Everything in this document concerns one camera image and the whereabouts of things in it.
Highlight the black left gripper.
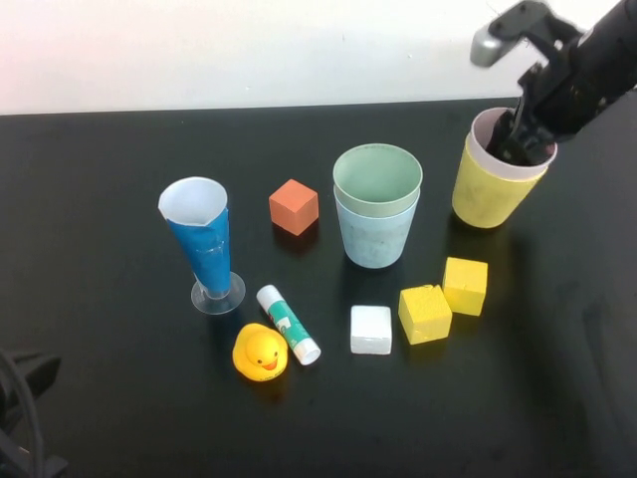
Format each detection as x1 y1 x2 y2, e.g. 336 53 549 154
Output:
0 432 70 478

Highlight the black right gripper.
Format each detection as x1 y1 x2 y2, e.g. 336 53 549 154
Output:
485 34 621 166

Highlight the pink plastic cup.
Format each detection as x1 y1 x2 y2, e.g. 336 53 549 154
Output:
469 107 558 183

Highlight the yellow plastic cup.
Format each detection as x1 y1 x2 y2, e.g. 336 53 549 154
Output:
451 136 548 230

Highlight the green plastic cup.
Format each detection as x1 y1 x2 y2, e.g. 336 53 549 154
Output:
331 142 424 220

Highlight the yellow cube smooth face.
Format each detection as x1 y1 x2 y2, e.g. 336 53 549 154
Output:
442 256 490 317

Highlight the light blue plastic cup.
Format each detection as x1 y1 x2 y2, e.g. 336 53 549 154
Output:
333 186 422 270

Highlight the yellow cube rough face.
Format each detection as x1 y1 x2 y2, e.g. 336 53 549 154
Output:
397 284 454 346

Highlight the red-brown cube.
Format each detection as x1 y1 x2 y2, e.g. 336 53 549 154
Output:
268 178 320 237

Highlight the white foam block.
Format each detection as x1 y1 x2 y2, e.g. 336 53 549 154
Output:
350 304 393 356

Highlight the yellow rubber duck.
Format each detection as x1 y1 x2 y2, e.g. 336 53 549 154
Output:
232 322 290 382

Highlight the clear conical cup blue tape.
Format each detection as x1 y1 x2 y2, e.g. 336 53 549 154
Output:
157 175 248 316

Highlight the white green glue stick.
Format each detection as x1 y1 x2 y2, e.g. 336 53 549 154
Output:
256 284 322 366

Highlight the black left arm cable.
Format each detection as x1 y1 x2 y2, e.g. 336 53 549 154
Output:
0 352 47 478

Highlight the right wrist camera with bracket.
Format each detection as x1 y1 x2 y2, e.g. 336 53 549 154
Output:
469 0 584 69

